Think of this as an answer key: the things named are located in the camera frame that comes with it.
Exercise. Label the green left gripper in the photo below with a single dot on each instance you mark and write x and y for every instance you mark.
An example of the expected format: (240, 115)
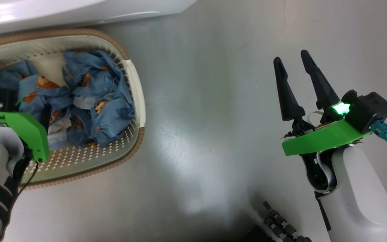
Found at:
(29, 131)

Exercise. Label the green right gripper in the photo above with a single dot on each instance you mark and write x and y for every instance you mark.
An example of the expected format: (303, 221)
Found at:
(321, 139)

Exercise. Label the blue garment with white lining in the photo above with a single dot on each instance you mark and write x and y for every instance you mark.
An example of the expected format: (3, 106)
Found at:
(35, 94)

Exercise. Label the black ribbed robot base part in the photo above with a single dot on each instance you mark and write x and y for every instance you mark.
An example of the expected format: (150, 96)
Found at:
(281, 225)

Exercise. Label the white front-load washing machine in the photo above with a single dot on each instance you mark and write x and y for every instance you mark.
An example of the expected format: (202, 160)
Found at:
(79, 10)

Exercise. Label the cream perforated laundry basket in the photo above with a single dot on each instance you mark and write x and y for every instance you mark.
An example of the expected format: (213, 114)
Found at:
(136, 90)

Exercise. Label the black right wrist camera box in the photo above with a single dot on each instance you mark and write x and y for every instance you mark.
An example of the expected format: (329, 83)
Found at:
(370, 109)

